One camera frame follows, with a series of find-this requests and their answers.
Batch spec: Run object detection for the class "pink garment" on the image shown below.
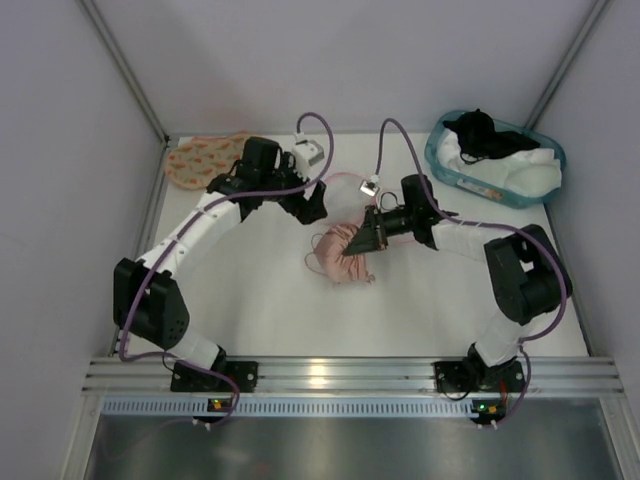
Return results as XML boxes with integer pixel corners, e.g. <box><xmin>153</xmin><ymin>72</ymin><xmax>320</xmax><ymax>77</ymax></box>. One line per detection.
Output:
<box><xmin>304</xmin><ymin>223</ymin><xmax>375</xmax><ymax>285</ymax></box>

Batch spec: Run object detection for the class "pink floral mesh laundry bag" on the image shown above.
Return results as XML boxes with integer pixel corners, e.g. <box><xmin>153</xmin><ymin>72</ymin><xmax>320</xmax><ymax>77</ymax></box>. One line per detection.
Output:
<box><xmin>164</xmin><ymin>132</ymin><xmax>250</xmax><ymax>190</ymax></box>

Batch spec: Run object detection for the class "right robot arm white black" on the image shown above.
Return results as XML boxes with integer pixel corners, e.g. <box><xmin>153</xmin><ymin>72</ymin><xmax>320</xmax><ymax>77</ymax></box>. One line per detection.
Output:
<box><xmin>343</xmin><ymin>174</ymin><xmax>572</xmax><ymax>368</ymax></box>

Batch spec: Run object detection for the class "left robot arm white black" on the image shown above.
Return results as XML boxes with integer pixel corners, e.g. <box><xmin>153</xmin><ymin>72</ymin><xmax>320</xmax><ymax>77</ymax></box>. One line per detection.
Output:
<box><xmin>113</xmin><ymin>134</ymin><xmax>334</xmax><ymax>376</ymax></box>

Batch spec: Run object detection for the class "blue plastic laundry basket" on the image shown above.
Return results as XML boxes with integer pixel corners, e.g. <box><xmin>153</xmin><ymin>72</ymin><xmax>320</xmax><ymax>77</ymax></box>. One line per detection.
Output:
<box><xmin>424</xmin><ymin>110</ymin><xmax>567</xmax><ymax>209</ymax></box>

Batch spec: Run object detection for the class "black garment in basket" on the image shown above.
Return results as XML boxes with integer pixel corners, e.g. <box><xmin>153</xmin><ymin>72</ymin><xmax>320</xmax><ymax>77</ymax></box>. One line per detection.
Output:
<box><xmin>442</xmin><ymin>109</ymin><xmax>541</xmax><ymax>165</ymax></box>

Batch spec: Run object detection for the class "white garment in basket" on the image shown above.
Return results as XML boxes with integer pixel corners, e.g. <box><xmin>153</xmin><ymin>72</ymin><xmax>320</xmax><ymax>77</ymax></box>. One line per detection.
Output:
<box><xmin>436</xmin><ymin>130</ymin><xmax>562</xmax><ymax>198</ymax></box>

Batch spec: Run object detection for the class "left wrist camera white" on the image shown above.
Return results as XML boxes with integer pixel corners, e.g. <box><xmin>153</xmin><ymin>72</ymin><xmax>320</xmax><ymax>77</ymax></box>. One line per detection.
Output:
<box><xmin>291</xmin><ymin>133</ymin><xmax>325</xmax><ymax>175</ymax></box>

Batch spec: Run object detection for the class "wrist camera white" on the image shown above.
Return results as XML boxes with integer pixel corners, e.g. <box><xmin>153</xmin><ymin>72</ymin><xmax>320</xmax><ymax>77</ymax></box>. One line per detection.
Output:
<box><xmin>359</xmin><ymin>174</ymin><xmax>380</xmax><ymax>198</ymax></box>
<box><xmin>291</xmin><ymin>133</ymin><xmax>325</xmax><ymax>175</ymax></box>

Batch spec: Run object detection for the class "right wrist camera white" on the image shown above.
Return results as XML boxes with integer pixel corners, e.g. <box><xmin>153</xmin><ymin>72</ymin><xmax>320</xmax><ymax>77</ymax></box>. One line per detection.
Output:
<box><xmin>359</xmin><ymin>174</ymin><xmax>380</xmax><ymax>198</ymax></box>

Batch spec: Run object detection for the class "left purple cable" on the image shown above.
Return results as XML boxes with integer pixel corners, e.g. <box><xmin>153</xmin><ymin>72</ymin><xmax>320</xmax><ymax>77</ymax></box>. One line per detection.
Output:
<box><xmin>117</xmin><ymin>112</ymin><xmax>335</xmax><ymax>431</ymax></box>

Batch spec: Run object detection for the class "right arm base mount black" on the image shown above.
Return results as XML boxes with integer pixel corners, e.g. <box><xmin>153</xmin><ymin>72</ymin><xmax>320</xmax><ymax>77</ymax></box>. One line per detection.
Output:
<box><xmin>433</xmin><ymin>344</ymin><xmax>525</xmax><ymax>401</ymax></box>

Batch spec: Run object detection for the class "left aluminium frame post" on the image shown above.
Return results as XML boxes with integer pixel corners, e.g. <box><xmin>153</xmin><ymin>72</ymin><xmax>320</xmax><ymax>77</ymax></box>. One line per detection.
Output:
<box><xmin>76</xmin><ymin>0</ymin><xmax>169</xmax><ymax>145</ymax></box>

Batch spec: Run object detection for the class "aluminium frame post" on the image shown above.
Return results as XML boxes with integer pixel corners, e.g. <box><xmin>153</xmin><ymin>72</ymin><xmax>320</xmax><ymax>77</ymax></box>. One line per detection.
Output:
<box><xmin>524</xmin><ymin>0</ymin><xmax>614</xmax><ymax>130</ymax></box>
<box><xmin>76</xmin><ymin>0</ymin><xmax>169</xmax><ymax>145</ymax></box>

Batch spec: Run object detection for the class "grey slotted cable duct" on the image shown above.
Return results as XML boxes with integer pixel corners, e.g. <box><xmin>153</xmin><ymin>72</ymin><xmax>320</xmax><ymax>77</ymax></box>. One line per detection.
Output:
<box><xmin>101</xmin><ymin>396</ymin><xmax>504</xmax><ymax>418</ymax></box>

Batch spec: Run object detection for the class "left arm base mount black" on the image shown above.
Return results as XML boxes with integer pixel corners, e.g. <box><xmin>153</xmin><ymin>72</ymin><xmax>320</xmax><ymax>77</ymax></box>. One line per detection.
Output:
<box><xmin>161</xmin><ymin>350</ymin><xmax>258</xmax><ymax>393</ymax></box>

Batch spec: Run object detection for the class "aluminium front rail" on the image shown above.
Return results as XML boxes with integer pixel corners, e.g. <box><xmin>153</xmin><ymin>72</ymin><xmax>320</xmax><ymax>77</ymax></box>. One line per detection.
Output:
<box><xmin>81</xmin><ymin>356</ymin><xmax>624</xmax><ymax>398</ymax></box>

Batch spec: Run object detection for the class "right aluminium frame post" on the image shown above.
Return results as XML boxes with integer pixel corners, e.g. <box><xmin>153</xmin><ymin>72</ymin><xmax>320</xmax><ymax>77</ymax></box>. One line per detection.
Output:
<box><xmin>524</xmin><ymin>0</ymin><xmax>614</xmax><ymax>130</ymax></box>

